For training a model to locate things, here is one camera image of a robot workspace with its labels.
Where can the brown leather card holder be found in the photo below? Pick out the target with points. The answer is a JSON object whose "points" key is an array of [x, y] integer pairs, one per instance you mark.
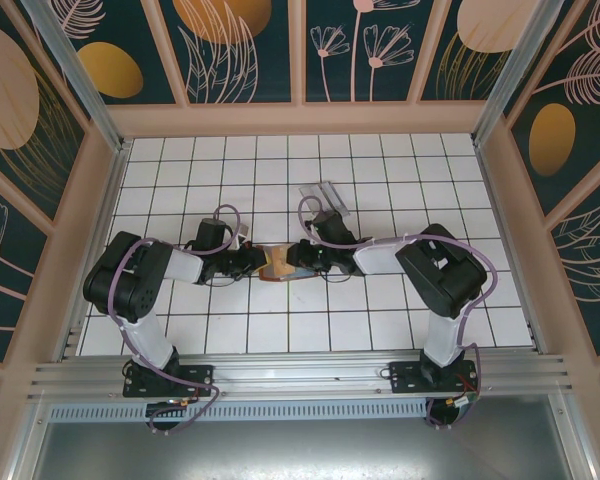
{"points": [[280, 262]]}

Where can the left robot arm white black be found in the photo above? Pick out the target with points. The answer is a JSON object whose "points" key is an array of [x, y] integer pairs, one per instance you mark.
{"points": [[150, 340]]}

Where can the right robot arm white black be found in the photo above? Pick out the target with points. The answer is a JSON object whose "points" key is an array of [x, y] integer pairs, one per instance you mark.
{"points": [[442, 340]]}

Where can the steel sheet panel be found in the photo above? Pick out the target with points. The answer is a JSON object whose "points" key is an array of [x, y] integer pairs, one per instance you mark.
{"points": [[300, 450]]}

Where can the green circuit board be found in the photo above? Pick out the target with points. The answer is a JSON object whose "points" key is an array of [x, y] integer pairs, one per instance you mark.
{"points": [[461, 404]]}

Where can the aluminium mounting rail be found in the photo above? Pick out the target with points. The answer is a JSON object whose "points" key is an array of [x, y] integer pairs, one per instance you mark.
{"points": [[300, 372]]}

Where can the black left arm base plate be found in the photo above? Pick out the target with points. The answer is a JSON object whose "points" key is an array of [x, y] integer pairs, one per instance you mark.
{"points": [[200, 380]]}

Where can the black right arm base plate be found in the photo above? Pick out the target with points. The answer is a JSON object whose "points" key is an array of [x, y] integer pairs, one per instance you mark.
{"points": [[405, 377]]}

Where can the aluminium frame post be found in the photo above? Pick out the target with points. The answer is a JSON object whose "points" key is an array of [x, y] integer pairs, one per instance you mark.
{"points": [[75, 65], [515, 65]]}

